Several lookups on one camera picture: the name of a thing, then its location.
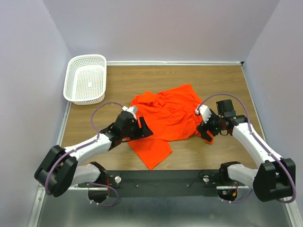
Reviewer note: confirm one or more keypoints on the black mounting base plate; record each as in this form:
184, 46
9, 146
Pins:
171, 183

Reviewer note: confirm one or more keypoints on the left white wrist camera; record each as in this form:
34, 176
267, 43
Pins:
132, 109

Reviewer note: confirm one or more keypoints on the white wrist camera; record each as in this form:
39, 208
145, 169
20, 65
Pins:
132, 109
205, 112

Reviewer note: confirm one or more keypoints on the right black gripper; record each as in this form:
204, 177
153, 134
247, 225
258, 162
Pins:
213, 115

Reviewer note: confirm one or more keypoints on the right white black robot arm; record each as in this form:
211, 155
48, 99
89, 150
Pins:
274, 178

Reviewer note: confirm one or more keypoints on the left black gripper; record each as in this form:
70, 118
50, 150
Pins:
144, 131

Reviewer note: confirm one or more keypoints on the aluminium frame rail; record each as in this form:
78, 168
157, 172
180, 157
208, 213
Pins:
37, 207

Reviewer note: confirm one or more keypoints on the orange t-shirt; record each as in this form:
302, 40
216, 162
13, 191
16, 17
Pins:
171, 116

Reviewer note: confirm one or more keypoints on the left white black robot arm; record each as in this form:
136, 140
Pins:
57, 172

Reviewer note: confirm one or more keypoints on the white perforated plastic basket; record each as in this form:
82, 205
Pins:
85, 79

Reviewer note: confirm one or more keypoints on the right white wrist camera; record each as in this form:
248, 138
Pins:
205, 112

